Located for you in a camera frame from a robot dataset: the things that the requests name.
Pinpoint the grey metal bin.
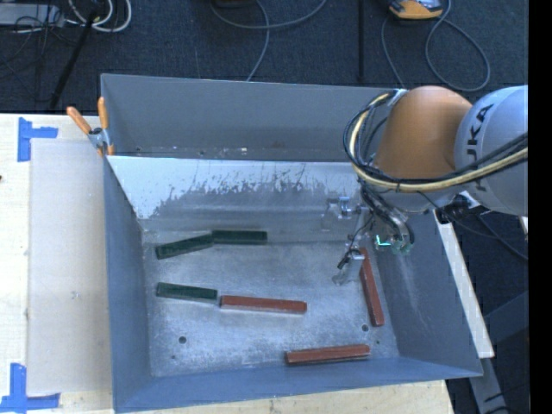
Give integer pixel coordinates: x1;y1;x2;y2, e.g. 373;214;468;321
99;72;485;414

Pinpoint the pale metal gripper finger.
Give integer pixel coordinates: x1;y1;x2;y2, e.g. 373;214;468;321
331;247;367;287
320;195;362;233

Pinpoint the black cylinder on white bracket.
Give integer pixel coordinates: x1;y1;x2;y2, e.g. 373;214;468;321
434;191;476;226

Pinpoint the red-brown flat block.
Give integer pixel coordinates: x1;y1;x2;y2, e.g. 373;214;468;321
358;247;386;329
218;294;309;316
284;343;372;367

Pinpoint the dark green flat block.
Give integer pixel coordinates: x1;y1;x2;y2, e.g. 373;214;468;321
154;232;216;260
210;229;269;246
155;281;219;304

